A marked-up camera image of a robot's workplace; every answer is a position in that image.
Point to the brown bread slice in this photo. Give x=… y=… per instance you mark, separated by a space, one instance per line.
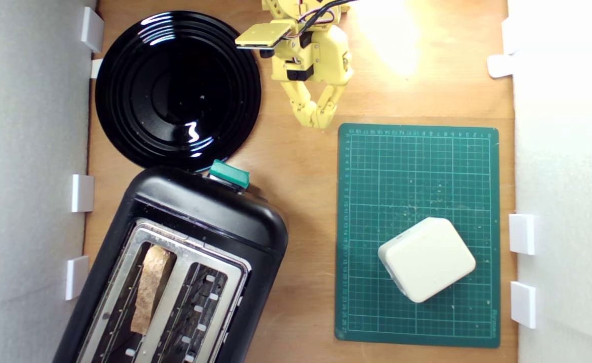
x=149 y=292

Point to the green toaster lever knob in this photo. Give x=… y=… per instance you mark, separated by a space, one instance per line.
x=229 y=174

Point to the black two-slot toaster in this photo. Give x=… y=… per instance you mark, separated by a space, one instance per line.
x=210 y=217

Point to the green cutting mat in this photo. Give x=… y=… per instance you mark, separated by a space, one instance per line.
x=416 y=166

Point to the black round plate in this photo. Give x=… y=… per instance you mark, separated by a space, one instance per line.
x=175 y=91

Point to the white square block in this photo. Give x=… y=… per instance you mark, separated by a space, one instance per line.
x=426 y=259

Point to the yellow wrist camera housing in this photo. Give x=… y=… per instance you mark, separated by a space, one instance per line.
x=263 y=35

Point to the white wall clip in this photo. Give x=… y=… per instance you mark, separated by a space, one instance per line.
x=76 y=277
x=523 y=304
x=82 y=193
x=508 y=35
x=500 y=65
x=522 y=234
x=91 y=29

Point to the small white wall tab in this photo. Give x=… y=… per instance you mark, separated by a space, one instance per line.
x=96 y=68

